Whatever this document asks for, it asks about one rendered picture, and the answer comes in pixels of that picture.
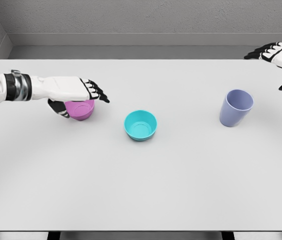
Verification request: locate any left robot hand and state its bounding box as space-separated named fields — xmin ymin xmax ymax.
xmin=46 ymin=76 xmax=111 ymax=119

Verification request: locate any pink bowl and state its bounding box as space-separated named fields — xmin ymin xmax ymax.
xmin=64 ymin=99 xmax=96 ymax=122

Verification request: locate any lavender cup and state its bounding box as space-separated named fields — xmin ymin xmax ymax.
xmin=218 ymin=89 xmax=255 ymax=128

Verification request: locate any turquoise bowl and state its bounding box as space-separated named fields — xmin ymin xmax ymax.
xmin=123 ymin=109 xmax=159 ymax=143

